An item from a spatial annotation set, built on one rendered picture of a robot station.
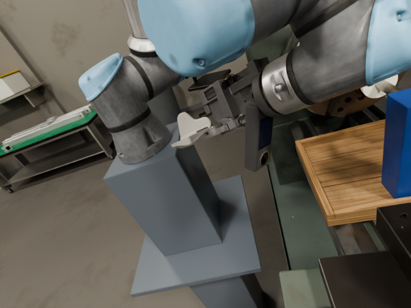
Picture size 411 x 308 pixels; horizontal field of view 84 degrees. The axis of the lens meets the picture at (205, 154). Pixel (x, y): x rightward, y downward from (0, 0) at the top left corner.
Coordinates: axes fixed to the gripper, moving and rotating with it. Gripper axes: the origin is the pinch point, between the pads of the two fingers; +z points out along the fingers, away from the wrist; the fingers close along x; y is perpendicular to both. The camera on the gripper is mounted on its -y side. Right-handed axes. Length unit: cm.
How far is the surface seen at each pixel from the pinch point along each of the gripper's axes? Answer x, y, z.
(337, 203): -18.9, -26.6, -12.8
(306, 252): -31, -53, 10
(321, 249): -34, -53, 6
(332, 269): 2.2, -26.0, -19.3
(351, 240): -13.1, -32.0, -15.9
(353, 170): -30.4, -23.5, -13.9
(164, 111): -148, 47, 238
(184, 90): -210, 72, 255
